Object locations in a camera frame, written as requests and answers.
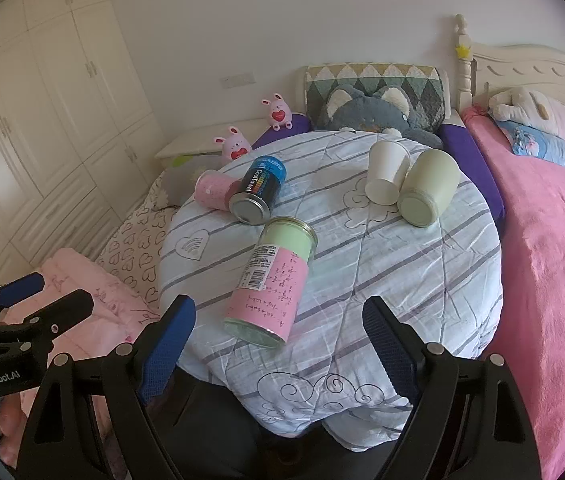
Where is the green pink glass jar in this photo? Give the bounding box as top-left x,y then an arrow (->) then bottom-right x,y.
224,217 -> 318,349

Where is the pale green ceramic cup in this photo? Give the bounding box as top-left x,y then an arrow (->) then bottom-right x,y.
397,148 -> 461,228

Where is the small pink paper cup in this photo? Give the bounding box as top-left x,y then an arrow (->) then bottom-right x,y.
194,170 -> 241,211

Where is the white paper cup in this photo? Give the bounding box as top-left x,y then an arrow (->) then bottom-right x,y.
365,140 -> 410,206

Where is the left hand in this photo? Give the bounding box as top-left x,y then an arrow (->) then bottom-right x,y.
0,393 -> 28,468

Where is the folded pink floral quilt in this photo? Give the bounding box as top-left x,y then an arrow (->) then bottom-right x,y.
7,247 -> 164,436

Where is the heart pattern bed sheet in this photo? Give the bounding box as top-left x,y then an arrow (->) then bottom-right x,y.
96,170 -> 177,311

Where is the pink fleece blanket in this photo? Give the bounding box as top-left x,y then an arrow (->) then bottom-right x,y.
461,106 -> 565,479

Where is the cream wardrobe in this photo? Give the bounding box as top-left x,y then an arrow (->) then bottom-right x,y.
0,0 -> 166,283

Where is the striped white quilt cover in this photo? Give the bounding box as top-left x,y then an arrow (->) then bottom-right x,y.
158,131 -> 503,452

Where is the grey dotted pillow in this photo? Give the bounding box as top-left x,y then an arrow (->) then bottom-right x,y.
159,154 -> 223,207

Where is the blue black metal can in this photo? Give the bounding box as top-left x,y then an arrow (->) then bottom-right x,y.
229,156 -> 287,226

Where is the pink rabbit plush front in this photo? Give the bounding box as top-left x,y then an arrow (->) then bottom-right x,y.
214,126 -> 253,165

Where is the pink rabbit plush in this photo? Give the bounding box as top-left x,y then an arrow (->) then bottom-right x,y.
214,126 -> 253,165
262,93 -> 293,131

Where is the blue cartoon pillow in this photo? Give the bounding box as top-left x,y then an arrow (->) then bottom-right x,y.
496,122 -> 565,168

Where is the grey cat plush pillow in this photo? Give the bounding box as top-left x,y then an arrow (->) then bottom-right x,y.
315,84 -> 444,150

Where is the white dog plush toy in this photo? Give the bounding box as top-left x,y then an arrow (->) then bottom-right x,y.
488,86 -> 565,140

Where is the diamond pattern quilted cushion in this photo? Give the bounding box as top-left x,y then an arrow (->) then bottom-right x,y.
301,62 -> 451,132

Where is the pink rabbit plush back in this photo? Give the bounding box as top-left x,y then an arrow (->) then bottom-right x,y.
262,93 -> 293,131

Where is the cream wooden headboard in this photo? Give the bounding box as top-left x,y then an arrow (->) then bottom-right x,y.
455,14 -> 565,110

